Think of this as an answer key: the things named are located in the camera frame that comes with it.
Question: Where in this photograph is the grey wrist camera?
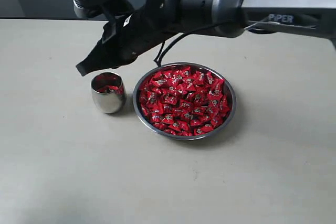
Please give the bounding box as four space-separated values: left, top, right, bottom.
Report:
73 0 134 22

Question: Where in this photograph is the stainless steel bowl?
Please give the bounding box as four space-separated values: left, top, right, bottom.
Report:
132 62 237 141

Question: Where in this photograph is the stainless steel cup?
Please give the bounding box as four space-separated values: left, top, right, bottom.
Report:
91 72 127 114

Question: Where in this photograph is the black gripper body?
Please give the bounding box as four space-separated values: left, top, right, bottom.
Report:
90 8 177 71

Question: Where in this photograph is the pile of red wrapped candies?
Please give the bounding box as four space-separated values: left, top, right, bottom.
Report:
138 66 232 137

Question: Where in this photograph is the red candy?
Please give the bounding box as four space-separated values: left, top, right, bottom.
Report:
97 85 119 93

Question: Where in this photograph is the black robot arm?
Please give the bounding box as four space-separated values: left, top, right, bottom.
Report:
73 0 335 76

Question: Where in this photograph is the black cable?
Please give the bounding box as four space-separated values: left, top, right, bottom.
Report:
153 20 263 68

